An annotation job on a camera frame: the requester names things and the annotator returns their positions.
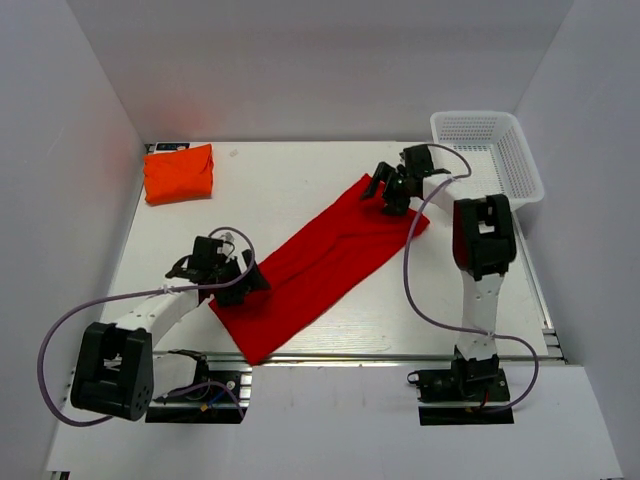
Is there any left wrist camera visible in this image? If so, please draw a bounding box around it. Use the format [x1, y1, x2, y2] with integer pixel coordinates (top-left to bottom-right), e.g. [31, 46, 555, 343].
[188, 236, 226, 270]

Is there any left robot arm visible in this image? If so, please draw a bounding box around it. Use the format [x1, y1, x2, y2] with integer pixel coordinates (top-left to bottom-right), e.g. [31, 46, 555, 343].
[70, 249, 270, 421]

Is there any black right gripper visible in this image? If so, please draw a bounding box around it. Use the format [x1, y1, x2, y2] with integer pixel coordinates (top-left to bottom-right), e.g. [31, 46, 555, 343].
[360, 161, 414, 217]

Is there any blue label sticker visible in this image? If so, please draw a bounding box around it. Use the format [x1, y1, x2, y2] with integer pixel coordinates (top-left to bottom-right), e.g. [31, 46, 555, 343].
[155, 142, 190, 152]

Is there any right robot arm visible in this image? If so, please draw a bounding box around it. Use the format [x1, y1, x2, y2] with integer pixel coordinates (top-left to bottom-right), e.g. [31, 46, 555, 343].
[361, 162, 517, 400]

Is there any white plastic basket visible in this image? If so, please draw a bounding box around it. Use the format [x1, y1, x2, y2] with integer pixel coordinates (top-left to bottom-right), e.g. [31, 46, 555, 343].
[430, 111, 545, 210]

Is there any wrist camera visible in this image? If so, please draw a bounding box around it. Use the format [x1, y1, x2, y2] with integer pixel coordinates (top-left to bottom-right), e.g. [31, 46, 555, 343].
[188, 236, 226, 270]
[401, 144, 435, 177]

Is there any red t-shirt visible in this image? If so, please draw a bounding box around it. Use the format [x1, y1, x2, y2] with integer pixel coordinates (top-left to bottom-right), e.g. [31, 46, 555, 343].
[209, 174, 416, 365]

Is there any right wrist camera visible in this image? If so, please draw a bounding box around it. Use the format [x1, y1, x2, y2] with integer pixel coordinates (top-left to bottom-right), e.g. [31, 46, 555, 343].
[401, 144, 435, 177]

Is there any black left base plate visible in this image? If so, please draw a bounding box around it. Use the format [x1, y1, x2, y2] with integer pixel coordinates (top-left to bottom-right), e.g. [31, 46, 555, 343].
[144, 360, 252, 425]

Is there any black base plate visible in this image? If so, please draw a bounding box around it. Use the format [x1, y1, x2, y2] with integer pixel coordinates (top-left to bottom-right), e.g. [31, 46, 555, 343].
[144, 360, 252, 425]
[407, 369, 514, 427]

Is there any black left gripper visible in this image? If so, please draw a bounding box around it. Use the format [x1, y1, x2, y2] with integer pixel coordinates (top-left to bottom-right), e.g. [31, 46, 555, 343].
[213, 252, 272, 310]

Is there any folded orange t-shirt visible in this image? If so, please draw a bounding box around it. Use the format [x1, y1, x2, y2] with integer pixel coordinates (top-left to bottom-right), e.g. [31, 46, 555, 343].
[143, 144, 214, 206]

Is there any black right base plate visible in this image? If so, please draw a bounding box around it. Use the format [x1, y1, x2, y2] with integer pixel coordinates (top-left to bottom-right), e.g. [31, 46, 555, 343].
[407, 369, 514, 427]

